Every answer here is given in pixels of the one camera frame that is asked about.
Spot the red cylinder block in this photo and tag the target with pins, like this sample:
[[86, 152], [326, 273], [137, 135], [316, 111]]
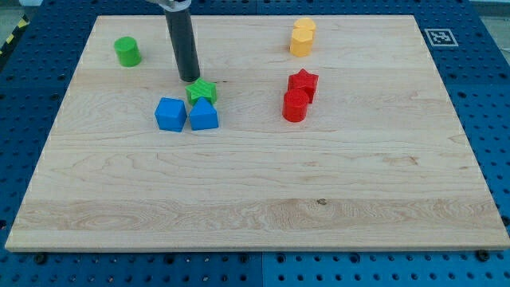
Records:
[[295, 105]]

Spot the white fiducial marker tag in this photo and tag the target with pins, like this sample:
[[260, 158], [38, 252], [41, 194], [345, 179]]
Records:
[[439, 37]]

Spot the blue cube block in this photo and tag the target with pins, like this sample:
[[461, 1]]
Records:
[[171, 114]]

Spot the black yellow hazard tape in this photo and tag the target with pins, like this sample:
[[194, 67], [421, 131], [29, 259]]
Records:
[[15, 36]]

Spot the red star block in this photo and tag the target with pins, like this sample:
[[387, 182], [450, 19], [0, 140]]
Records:
[[305, 81]]

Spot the green cylinder block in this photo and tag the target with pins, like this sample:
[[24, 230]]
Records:
[[127, 51]]

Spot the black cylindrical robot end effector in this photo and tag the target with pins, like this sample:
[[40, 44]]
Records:
[[181, 33]]

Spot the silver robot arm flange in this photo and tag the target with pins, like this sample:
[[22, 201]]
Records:
[[172, 5]]

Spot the yellow cylinder block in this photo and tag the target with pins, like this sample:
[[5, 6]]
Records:
[[305, 23]]

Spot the yellow hexagon block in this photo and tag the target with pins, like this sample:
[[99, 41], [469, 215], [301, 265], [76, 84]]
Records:
[[301, 42]]

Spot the wooden board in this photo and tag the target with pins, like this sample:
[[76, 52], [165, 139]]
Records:
[[380, 162]]

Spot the blue pentagon block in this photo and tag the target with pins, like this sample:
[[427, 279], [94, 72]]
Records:
[[203, 115]]

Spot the green star block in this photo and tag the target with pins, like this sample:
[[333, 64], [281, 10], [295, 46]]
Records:
[[201, 88]]

